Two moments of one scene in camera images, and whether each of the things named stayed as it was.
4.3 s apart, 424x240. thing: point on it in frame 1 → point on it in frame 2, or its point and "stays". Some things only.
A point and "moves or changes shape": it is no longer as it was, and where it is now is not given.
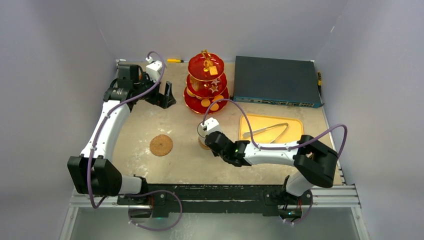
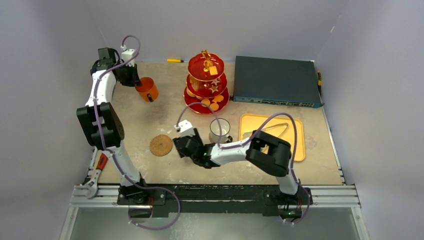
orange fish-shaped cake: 218,97 stays
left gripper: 163,100 → 134,80
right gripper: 208,139 → 182,146
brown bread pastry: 195,83 stays
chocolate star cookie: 213,88 stays
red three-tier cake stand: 205,83 stays
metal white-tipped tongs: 248,134 stays
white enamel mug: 202,130 moves or changes shape
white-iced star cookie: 215,82 stays
